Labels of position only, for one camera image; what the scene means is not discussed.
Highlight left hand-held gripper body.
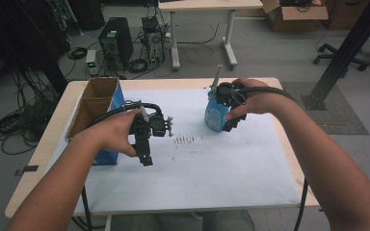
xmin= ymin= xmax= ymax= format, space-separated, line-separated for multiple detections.
xmin=128 ymin=107 xmax=174 ymax=142

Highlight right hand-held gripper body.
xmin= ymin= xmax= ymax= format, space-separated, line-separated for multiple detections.
xmin=209 ymin=64 xmax=249 ymax=108

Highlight blue bottle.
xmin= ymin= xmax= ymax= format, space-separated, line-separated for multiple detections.
xmin=204 ymin=90 xmax=232 ymax=133

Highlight blue cardboard box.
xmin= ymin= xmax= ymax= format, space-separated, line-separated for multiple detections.
xmin=65 ymin=76 xmax=126 ymax=167

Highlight person's right hand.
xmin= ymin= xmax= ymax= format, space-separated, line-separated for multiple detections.
xmin=225 ymin=77 xmax=289 ymax=121

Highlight person's left hand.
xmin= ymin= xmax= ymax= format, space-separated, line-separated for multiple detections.
xmin=76 ymin=109 xmax=143 ymax=158

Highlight light wooden table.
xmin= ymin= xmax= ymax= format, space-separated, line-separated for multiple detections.
xmin=4 ymin=76 xmax=321 ymax=219

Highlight white table mat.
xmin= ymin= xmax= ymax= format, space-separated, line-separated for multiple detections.
xmin=46 ymin=88 xmax=302 ymax=216

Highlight white power supply unit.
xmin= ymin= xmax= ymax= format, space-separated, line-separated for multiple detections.
xmin=85 ymin=49 xmax=98 ymax=77

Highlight small open computer case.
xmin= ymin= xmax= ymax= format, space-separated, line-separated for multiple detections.
xmin=141 ymin=15 xmax=167 ymax=65

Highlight white desk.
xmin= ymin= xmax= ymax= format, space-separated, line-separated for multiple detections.
xmin=157 ymin=0 xmax=264 ymax=71

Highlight black computer tower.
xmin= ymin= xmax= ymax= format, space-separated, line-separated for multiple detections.
xmin=97 ymin=17 xmax=135 ymax=70

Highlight grey floor mat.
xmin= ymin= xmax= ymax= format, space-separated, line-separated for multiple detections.
xmin=280 ymin=80 xmax=370 ymax=136

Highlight open brown cardboard box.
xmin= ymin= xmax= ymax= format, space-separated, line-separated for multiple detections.
xmin=260 ymin=0 xmax=330 ymax=33

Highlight black office chair base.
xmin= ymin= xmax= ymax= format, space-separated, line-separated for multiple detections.
xmin=312 ymin=42 xmax=370 ymax=72

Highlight black tape strip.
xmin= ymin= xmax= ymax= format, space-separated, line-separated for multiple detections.
xmin=13 ymin=165 xmax=40 ymax=177

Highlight closed brown cardboard box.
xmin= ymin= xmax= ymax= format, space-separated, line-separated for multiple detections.
xmin=321 ymin=0 xmax=370 ymax=32

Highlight black curtain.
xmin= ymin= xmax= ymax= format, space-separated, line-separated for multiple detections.
xmin=0 ymin=0 xmax=71 ymax=94

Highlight right hand-held gripper cable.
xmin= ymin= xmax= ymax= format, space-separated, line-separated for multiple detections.
xmin=234 ymin=86 xmax=309 ymax=231

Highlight coiled black cable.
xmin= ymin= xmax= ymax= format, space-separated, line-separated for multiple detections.
xmin=127 ymin=58 xmax=149 ymax=74
xmin=66 ymin=46 xmax=89 ymax=61

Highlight black metal stand post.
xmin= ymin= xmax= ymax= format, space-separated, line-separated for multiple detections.
xmin=301 ymin=0 xmax=370 ymax=112

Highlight bundle of black floor cables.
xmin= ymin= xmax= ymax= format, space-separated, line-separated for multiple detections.
xmin=0 ymin=70 xmax=62 ymax=156

